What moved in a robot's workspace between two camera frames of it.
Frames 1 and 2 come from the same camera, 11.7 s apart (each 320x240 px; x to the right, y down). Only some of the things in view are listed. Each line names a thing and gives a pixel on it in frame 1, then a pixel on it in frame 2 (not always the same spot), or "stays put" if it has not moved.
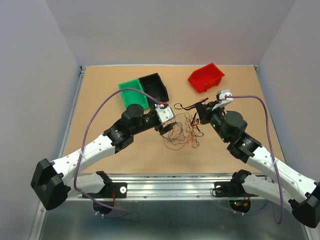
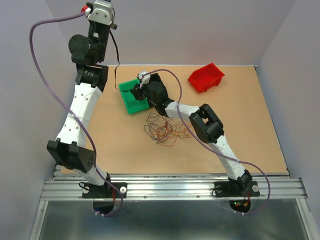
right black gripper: (205, 111) → (136, 91)
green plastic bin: (132, 96) stays put
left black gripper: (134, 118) → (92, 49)
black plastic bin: (153, 85) stays put
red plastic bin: (205, 77) stays put
